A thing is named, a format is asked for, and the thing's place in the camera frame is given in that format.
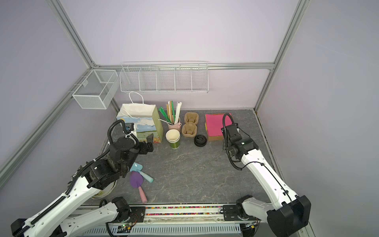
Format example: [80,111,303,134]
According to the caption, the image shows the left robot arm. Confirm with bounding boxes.
[11,119,154,237]

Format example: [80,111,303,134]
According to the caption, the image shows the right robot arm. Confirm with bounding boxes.
[221,113,311,237]

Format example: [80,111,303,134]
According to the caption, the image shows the teal toy shovel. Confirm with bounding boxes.
[130,163,154,183]

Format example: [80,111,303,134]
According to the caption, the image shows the pink napkin stack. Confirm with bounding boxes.
[205,113,233,137]

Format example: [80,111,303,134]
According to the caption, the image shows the purple pink toy shovel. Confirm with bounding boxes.
[130,171,148,204]

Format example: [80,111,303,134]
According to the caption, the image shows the painted paper gift bag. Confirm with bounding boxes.
[116,91,163,143]

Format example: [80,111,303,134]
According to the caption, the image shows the stack of green paper cups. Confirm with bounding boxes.
[165,129,180,149]

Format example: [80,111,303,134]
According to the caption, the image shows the cardboard cup carrier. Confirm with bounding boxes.
[182,112,199,137]

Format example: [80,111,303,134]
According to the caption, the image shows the potted green plant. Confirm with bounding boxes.
[70,168,118,199]

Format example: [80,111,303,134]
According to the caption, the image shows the green stirrer sticks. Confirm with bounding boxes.
[159,107,171,123]

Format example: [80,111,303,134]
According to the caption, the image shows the pink utensil holder cup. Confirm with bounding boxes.
[168,118,182,132]

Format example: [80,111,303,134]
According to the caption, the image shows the white wrapped straws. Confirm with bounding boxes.
[174,102,182,124]

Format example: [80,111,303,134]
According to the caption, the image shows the small white wire basket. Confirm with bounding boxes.
[73,69,120,110]

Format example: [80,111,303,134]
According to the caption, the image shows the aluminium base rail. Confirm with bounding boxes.
[57,202,309,227]

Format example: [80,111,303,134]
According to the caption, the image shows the wide white wire basket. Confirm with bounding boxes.
[119,61,209,93]

